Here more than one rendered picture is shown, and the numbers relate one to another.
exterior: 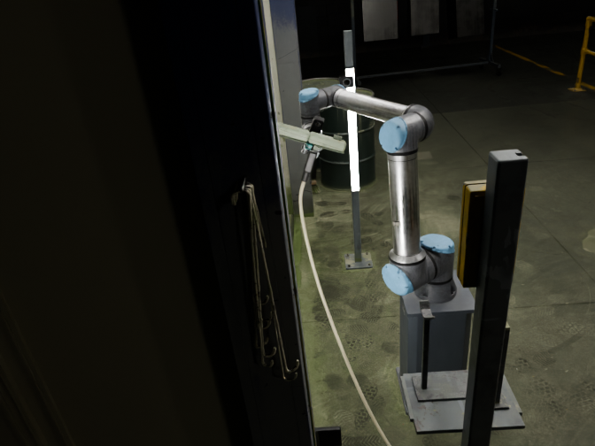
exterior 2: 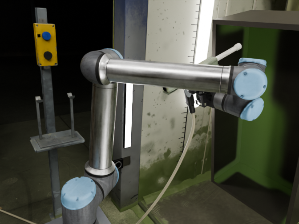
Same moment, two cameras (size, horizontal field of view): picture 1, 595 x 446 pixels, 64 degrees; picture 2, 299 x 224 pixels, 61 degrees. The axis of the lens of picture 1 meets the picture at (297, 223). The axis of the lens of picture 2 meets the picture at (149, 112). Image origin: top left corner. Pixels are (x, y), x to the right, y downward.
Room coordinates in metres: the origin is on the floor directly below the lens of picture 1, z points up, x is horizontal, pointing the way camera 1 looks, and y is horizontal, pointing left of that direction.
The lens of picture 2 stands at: (2.66, -0.95, 1.62)
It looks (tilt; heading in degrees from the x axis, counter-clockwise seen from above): 20 degrees down; 141
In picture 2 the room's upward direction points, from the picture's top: 4 degrees clockwise
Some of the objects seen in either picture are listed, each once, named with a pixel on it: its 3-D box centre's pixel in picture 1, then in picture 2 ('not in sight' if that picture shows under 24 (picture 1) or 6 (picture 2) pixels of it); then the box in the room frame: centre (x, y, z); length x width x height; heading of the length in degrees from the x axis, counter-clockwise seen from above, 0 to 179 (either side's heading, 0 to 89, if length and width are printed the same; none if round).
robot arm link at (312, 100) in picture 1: (311, 103); (249, 76); (2.19, -0.12, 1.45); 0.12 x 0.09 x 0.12; 122
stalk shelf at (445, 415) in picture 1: (459, 399); (57, 139); (1.03, -0.44, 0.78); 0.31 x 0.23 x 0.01; 86
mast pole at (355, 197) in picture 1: (353, 159); not in sight; (3.03, -0.42, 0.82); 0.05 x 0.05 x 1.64; 86
